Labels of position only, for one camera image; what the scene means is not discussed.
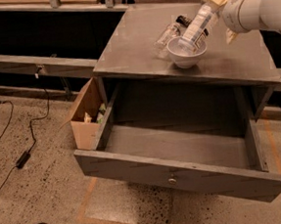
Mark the white ceramic bowl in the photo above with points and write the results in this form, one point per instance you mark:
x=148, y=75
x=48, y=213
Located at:
x=181, y=57

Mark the blue labelled plastic bottle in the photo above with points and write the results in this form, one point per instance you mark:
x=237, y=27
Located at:
x=199, y=29

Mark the brass drawer knob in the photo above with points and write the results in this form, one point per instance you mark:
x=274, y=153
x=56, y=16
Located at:
x=172, y=181

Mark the open grey drawer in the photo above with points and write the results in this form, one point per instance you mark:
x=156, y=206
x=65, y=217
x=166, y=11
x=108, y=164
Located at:
x=204, y=136

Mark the grey metal rail beam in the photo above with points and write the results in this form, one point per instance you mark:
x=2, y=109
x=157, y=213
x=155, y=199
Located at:
x=51, y=66

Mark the black power adapter with cable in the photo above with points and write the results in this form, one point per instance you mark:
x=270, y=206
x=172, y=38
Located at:
x=26, y=154

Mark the grey counter cabinet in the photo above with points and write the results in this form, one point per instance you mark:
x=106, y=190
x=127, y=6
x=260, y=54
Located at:
x=132, y=51

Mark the open cardboard box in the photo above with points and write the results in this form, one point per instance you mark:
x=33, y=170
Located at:
x=83, y=115

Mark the dark snack bar wrapper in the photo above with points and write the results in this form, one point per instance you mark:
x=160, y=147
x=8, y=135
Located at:
x=184, y=21

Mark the items inside cardboard box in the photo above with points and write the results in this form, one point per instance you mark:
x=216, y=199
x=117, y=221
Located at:
x=98, y=117

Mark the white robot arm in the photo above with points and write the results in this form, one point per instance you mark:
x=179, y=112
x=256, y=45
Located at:
x=242, y=16

